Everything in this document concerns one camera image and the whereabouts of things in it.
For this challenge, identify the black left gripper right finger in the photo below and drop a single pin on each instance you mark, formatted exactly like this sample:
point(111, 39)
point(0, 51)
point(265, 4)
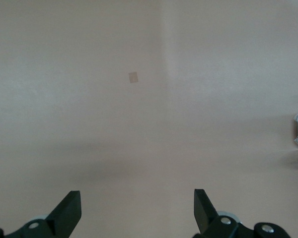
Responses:
point(206, 218)

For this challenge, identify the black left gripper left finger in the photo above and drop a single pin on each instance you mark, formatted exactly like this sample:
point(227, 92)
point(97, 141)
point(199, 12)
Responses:
point(64, 218)

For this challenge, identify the brown tape square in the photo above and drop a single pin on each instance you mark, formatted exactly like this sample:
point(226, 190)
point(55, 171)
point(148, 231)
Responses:
point(133, 77)

